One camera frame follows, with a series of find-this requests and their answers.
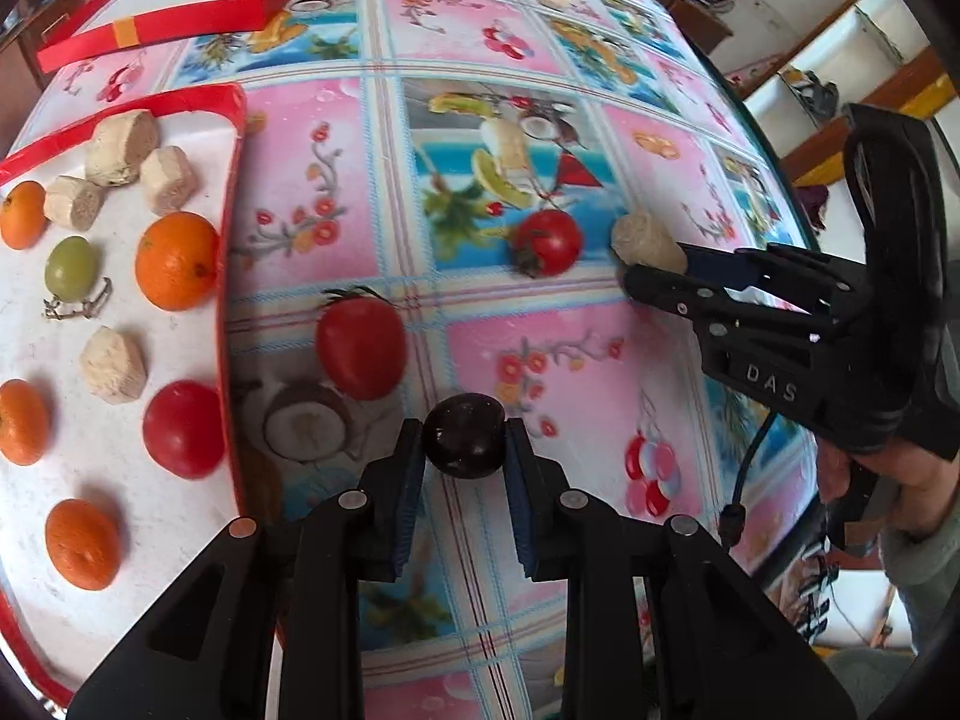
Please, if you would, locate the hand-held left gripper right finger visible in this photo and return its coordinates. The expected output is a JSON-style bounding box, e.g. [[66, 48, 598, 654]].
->
[[504, 418, 857, 720]]

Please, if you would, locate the red rimmed white tray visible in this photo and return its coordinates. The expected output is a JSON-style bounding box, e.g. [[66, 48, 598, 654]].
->
[[0, 86, 248, 707]]

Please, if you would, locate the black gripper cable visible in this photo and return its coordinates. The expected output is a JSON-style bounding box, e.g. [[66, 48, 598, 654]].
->
[[720, 409, 777, 547]]

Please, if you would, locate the small orange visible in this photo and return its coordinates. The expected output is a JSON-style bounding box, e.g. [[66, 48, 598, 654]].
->
[[0, 180, 47, 250]]

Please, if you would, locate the large orange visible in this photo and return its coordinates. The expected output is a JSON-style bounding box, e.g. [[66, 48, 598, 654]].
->
[[135, 211, 222, 312]]

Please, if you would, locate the medium orange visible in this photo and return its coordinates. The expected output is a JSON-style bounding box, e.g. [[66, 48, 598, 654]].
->
[[0, 379, 52, 466], [45, 499, 122, 590]]

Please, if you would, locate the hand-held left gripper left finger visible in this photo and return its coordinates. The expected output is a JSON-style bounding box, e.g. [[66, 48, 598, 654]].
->
[[67, 418, 427, 720]]

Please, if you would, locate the person's right forearm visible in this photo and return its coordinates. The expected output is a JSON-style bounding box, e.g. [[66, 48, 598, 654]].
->
[[881, 499, 960, 661]]

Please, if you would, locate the red tomato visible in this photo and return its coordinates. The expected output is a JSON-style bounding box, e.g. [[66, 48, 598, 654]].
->
[[315, 286, 408, 401], [142, 381, 226, 479], [511, 210, 584, 277]]

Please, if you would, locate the red gift box lid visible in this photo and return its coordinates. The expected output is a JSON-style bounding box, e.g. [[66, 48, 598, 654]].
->
[[37, 0, 332, 74]]

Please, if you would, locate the dark plum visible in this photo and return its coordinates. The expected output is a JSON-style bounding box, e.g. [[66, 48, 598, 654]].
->
[[424, 394, 505, 479]]

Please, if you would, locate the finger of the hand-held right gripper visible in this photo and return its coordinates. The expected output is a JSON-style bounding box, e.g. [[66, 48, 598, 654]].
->
[[677, 241, 857, 317], [621, 262, 835, 347]]

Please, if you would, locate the beige bun in near tray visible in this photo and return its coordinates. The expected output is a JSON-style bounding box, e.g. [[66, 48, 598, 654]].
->
[[140, 146, 199, 215]]

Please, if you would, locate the green grape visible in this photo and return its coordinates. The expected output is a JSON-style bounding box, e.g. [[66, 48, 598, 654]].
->
[[45, 236, 101, 299]]

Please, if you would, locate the person's right hand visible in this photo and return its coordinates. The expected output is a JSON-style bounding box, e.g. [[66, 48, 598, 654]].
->
[[816, 435, 960, 542]]

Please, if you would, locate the printed plastic tablecloth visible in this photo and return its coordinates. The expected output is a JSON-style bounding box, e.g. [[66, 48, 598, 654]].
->
[[37, 0, 826, 720]]

